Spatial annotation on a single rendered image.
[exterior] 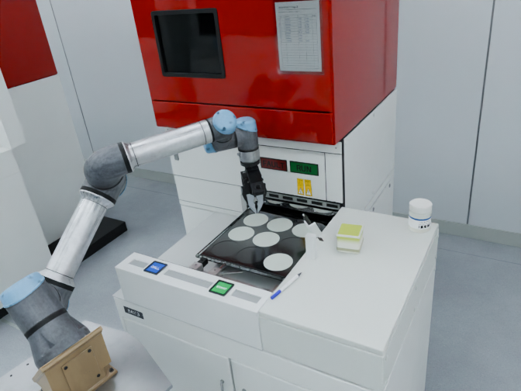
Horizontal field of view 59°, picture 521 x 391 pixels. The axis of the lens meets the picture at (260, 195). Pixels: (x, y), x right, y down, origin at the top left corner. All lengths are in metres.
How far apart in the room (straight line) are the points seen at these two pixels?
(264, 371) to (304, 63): 0.96
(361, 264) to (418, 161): 1.87
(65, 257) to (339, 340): 0.83
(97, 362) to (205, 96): 1.00
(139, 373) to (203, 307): 0.25
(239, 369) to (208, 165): 0.88
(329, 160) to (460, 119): 1.54
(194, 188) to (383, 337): 1.18
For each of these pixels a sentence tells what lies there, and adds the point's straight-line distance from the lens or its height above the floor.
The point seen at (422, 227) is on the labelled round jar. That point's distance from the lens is 1.59.
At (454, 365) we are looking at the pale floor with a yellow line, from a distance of 2.53.
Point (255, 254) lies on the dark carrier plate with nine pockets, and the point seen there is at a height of 0.90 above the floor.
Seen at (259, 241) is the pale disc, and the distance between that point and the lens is 1.70.
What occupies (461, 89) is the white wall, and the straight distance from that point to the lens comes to 3.04.
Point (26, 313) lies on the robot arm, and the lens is 1.36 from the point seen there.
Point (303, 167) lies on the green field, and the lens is 1.74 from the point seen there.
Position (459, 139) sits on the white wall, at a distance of 3.14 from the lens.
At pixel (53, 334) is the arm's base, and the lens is 1.34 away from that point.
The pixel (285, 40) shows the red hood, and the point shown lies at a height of 1.57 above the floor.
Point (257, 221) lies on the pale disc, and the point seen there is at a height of 0.90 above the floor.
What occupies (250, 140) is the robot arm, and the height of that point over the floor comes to 1.26.
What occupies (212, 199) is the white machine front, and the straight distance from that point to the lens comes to 2.07.
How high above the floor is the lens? 1.82
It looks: 27 degrees down
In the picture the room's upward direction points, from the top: 6 degrees counter-clockwise
